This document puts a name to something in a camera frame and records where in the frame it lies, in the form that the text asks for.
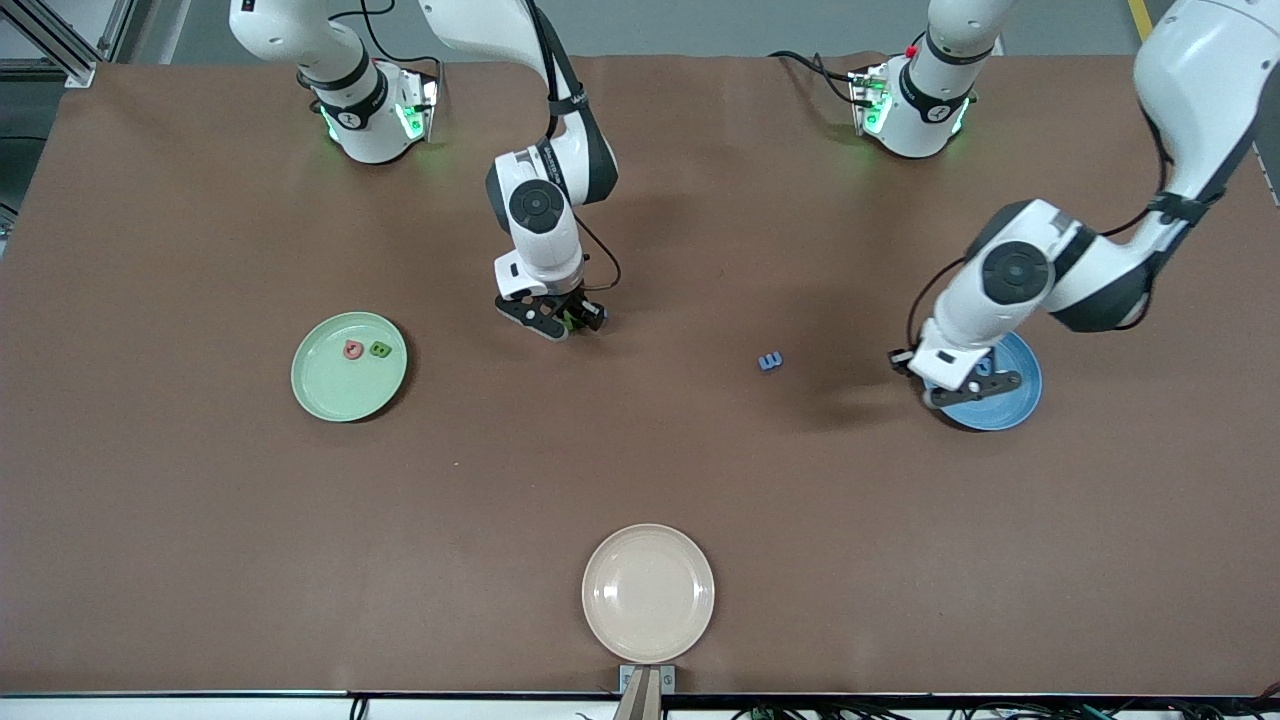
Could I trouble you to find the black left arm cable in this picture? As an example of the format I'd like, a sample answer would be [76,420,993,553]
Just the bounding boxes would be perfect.
[905,100,1171,349]

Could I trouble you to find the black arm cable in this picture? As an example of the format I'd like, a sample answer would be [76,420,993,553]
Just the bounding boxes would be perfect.
[525,0,623,296]
[905,100,1171,349]

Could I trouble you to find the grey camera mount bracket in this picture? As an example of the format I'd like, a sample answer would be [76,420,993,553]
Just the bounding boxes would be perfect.
[615,664,678,720]

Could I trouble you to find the light green plate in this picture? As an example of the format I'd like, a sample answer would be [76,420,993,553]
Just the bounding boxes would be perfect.
[290,311,409,423]

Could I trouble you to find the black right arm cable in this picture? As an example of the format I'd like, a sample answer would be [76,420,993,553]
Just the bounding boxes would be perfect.
[525,0,623,296]

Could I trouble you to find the black base cable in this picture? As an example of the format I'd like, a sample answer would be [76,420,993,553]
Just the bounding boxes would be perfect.
[768,49,863,107]

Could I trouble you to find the blue plate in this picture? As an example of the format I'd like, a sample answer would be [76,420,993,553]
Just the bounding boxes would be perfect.
[938,330,1043,432]

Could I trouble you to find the brown table cover mat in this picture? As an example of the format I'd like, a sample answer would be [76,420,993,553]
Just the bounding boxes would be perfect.
[0,52,1280,698]

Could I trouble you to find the beige plate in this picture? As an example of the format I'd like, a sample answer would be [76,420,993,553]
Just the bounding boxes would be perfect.
[581,523,717,664]

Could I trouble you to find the white table front rail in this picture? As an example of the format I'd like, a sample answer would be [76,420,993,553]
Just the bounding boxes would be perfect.
[0,697,621,720]

